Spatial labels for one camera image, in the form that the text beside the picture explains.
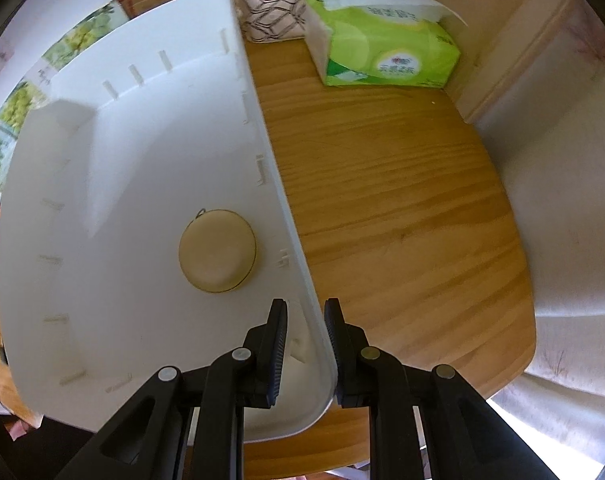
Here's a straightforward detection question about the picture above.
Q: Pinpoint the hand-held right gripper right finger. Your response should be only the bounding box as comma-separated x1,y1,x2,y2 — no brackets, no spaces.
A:
323,298,558,480

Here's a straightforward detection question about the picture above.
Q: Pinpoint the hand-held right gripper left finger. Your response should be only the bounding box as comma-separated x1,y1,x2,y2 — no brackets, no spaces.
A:
55,298,289,480

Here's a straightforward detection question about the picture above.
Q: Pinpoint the white plastic storage bin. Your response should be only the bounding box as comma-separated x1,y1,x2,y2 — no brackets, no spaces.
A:
0,0,339,443

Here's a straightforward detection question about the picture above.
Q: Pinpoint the pale floral cloth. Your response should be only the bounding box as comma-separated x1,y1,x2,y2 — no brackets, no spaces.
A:
467,0,605,401

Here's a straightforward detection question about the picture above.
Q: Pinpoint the green tissue pack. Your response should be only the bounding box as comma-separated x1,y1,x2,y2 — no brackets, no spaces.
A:
302,0,470,88

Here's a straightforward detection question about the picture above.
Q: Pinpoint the beige printed tote bag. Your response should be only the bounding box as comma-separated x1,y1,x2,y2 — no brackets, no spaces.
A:
221,0,418,43

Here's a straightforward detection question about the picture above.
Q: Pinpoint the grape print cardboard backdrop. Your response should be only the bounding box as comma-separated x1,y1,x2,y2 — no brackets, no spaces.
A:
0,2,128,206

